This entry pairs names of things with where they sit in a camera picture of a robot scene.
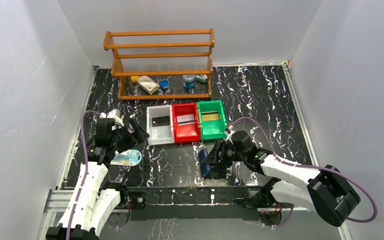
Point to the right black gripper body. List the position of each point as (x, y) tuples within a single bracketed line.
[(232, 154)]

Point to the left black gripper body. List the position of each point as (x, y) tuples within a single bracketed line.
[(131, 135)]

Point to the navy blue card holder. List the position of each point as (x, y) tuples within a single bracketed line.
[(203, 159)]

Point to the blue toothbrush blister pack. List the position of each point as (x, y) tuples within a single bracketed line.
[(128, 158)]

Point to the white plastic bin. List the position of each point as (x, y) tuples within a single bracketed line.
[(160, 135)]

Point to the green plastic bin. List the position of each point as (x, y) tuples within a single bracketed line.
[(211, 130)]

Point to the red plastic bin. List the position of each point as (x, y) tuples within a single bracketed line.
[(186, 133)]

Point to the wooden shelf rack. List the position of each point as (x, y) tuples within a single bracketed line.
[(161, 53)]

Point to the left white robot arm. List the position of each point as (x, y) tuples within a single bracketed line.
[(93, 200)]

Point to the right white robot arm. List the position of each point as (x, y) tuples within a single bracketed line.
[(323, 191)]

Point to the black card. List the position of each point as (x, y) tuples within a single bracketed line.
[(161, 121)]

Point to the gold card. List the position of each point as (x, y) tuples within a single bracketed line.
[(210, 116)]

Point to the white card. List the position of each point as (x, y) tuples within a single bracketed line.
[(186, 119)]

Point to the white red small box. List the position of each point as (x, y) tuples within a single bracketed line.
[(149, 85)]

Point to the yellow small object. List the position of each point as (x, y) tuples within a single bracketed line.
[(134, 78)]

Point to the blue small cube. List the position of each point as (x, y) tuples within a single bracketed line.
[(164, 84)]

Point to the blue round tin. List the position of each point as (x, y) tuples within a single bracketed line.
[(188, 81)]

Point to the grey tape dispenser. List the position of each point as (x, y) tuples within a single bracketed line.
[(203, 78)]

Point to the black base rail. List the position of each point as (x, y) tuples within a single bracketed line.
[(209, 203)]

